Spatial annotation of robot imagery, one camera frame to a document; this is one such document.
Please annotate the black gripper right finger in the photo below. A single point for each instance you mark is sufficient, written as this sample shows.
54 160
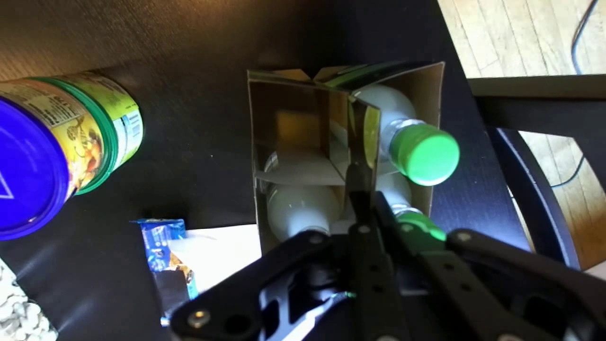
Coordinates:
503 285

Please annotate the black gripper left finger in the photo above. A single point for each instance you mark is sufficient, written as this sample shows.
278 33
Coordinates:
369 285

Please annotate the green cardboard bottle box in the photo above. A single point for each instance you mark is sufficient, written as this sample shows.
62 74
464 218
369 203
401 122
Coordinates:
289 126

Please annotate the white bottle with green cap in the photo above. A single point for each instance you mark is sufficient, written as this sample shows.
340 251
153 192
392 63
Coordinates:
426 154
420 224

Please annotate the white plastic bottle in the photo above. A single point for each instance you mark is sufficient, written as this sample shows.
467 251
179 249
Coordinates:
299 211

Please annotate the white paper napkin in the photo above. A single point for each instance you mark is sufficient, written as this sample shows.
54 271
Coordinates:
217 252

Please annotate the black wooden chair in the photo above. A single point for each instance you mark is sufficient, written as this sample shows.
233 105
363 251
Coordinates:
536 95

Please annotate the blue snack packet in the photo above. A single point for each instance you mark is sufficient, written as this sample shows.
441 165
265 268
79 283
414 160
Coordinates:
161 247

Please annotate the jar with blue lid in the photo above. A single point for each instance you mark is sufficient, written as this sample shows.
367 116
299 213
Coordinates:
62 144

